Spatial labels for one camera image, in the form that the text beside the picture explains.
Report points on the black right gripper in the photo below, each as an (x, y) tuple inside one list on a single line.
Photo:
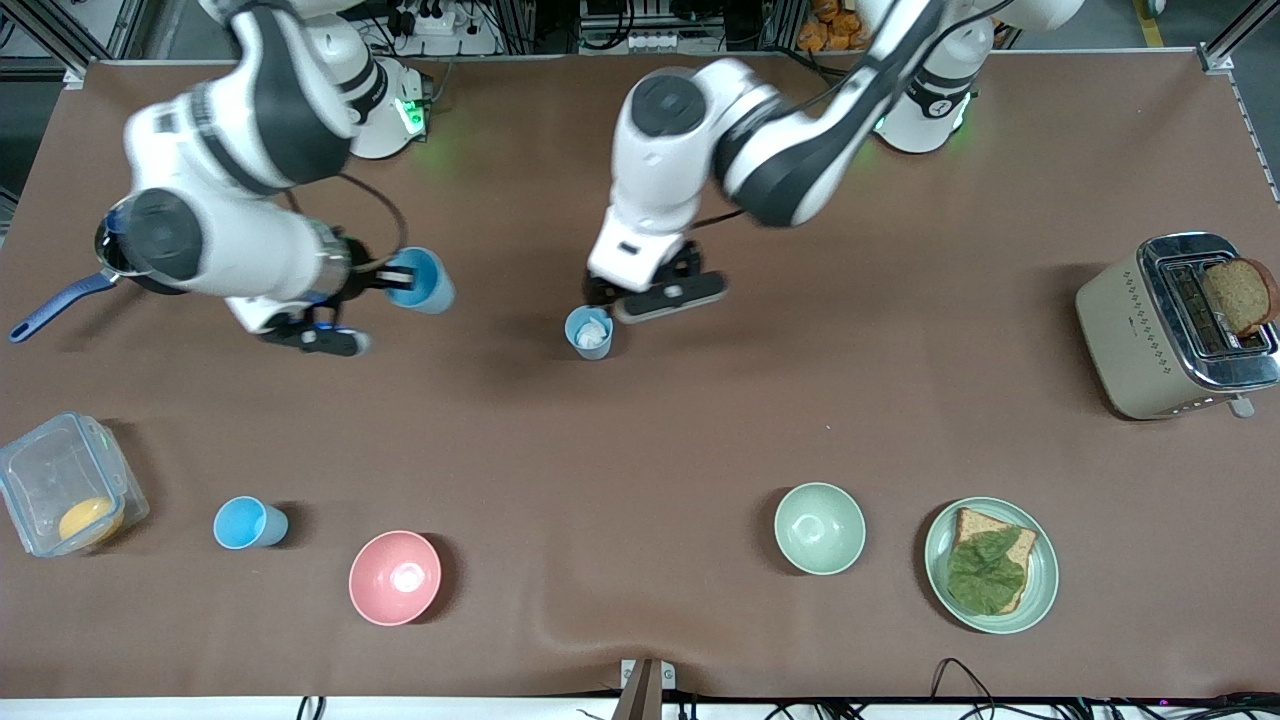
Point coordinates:
[(359, 275)]

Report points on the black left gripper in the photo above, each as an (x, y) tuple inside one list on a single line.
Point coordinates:
[(600, 291)]

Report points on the blue cup with white paper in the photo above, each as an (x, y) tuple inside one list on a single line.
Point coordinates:
[(575, 340)]

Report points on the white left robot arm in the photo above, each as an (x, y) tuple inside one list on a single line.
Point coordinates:
[(660, 160)]

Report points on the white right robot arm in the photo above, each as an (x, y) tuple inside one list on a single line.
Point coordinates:
[(230, 240)]

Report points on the crumpled white paper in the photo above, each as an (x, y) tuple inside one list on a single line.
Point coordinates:
[(592, 333)]

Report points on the power strip with black plugs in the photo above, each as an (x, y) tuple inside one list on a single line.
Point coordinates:
[(430, 18)]

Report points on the white power strip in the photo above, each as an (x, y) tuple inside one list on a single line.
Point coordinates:
[(655, 41)]

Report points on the pink bowl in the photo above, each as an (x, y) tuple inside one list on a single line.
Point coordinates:
[(394, 578)]

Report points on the pale green bowl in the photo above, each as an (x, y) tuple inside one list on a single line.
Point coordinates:
[(819, 528)]

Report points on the bag of orange snacks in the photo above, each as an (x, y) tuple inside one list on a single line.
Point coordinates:
[(830, 28)]

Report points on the orange round fruit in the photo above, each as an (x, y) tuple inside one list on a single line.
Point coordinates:
[(88, 518)]

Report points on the metal table edge clamp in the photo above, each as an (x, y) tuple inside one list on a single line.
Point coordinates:
[(642, 690)]

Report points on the clear plastic food container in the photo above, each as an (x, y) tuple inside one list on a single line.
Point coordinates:
[(45, 480)]

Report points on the green lettuce leaf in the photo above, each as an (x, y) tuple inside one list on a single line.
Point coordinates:
[(985, 572)]

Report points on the brown bread slice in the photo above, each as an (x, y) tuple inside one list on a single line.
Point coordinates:
[(1015, 545)]

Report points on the pale green plate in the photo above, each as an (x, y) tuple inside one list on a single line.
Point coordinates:
[(1040, 585)]

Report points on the beige and chrome toaster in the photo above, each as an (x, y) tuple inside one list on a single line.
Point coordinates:
[(1125, 340)]

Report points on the brown toast slice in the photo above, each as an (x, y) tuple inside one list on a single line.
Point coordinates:
[(1243, 295)]

